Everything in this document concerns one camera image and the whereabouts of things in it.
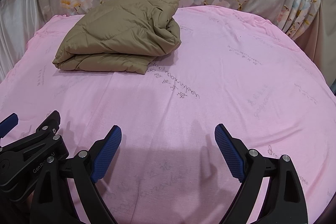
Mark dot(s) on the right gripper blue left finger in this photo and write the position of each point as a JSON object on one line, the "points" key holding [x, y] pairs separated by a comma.
{"points": [[52, 200]]}

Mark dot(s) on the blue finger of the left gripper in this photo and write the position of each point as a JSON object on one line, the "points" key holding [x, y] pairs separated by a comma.
{"points": [[8, 124], [50, 125]]}

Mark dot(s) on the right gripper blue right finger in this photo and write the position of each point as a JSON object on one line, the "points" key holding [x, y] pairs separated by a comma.
{"points": [[284, 200]]}

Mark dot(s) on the olive quilted jacket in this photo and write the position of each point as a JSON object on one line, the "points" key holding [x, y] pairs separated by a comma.
{"points": [[120, 36]]}

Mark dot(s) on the pink bed sheet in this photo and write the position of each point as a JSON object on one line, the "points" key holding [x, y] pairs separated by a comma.
{"points": [[232, 68]]}

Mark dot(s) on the beige curtain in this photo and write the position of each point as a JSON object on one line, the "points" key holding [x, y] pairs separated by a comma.
{"points": [[318, 41]]}

